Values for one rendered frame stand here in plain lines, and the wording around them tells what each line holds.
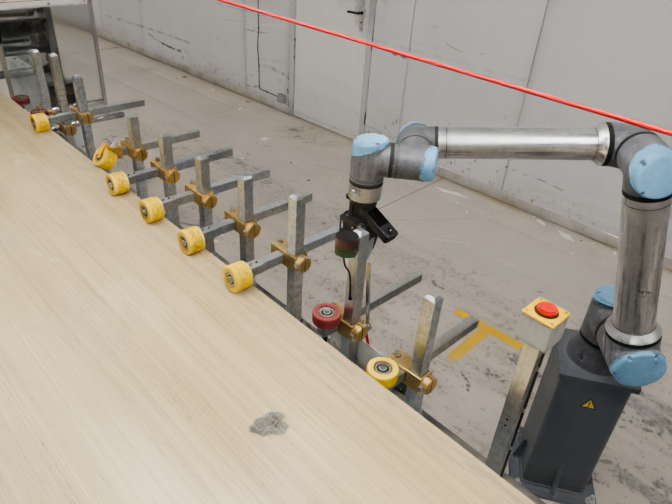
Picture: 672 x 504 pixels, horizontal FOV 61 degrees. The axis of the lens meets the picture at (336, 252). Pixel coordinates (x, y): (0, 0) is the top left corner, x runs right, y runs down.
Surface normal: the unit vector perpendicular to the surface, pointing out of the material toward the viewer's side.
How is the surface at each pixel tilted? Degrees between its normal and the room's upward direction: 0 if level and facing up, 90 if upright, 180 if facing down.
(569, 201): 90
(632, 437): 0
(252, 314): 0
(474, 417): 0
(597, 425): 90
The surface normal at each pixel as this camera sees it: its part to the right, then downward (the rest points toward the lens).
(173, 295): 0.06, -0.84
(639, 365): -0.08, 0.60
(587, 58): -0.69, 0.36
